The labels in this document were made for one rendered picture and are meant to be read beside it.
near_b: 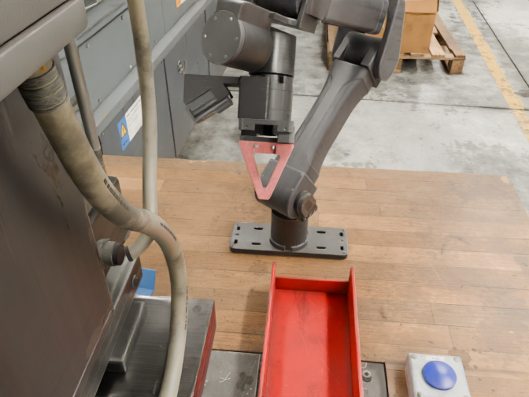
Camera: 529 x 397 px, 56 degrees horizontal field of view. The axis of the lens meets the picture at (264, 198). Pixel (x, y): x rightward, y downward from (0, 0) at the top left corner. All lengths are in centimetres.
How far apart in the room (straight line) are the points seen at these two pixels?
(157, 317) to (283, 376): 28
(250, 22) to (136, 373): 37
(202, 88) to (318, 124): 23
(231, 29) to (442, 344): 50
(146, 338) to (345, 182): 67
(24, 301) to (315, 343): 53
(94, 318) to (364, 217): 70
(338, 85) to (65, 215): 61
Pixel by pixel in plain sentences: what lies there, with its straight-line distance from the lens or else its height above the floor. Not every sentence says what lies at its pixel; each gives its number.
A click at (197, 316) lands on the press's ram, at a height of 114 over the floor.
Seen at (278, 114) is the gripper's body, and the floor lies 120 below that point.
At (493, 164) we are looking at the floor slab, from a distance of 299.
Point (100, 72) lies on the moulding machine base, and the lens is 181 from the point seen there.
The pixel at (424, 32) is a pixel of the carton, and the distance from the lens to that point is 391.
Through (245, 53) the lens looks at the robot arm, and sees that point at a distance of 56.
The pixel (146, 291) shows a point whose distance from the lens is 77.
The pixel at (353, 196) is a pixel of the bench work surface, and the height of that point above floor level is 90.
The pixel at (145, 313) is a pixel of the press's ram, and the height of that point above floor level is 115.
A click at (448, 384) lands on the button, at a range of 68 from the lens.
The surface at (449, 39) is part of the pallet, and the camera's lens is 431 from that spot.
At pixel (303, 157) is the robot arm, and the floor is 108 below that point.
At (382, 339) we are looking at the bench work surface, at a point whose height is 90.
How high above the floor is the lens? 148
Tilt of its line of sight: 37 degrees down
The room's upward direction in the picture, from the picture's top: straight up
